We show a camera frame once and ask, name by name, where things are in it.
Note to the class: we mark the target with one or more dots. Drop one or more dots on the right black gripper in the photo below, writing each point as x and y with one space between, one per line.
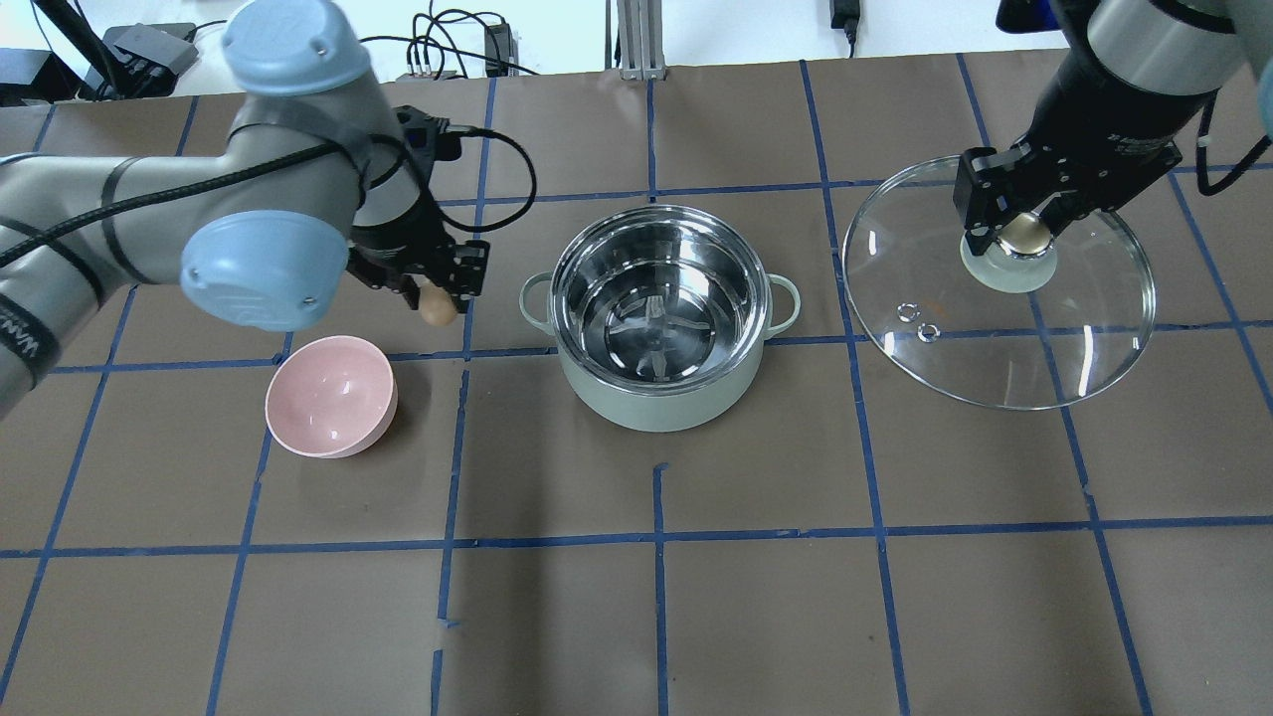
1099 134

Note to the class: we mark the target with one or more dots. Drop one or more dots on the black power adapter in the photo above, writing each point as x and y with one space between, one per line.
846 15

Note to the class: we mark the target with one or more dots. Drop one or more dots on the glass pot lid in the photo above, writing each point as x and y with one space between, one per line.
1036 322

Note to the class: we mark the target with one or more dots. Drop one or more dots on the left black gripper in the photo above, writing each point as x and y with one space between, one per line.
396 242

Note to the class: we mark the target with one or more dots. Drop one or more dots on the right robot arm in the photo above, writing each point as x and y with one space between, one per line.
1181 50

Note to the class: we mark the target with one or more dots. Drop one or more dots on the pale green cooking pot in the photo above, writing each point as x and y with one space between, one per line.
660 314

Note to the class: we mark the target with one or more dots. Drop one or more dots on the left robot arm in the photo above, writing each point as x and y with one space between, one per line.
320 177

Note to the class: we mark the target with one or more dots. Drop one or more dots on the aluminium frame post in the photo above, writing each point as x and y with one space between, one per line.
638 50

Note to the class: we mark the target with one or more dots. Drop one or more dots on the beige egg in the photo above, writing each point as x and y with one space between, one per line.
436 306

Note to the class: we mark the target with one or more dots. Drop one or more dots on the pink bowl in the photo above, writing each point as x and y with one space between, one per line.
332 398

